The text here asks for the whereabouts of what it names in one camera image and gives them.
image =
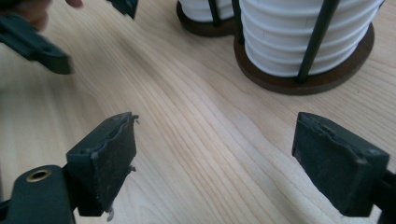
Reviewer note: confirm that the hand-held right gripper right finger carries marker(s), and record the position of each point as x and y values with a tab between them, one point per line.
339	165

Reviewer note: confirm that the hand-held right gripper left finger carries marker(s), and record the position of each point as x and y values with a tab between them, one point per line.
102	161

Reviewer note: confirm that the stack of white cups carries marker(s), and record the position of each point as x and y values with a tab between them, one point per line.
196	9
274	37

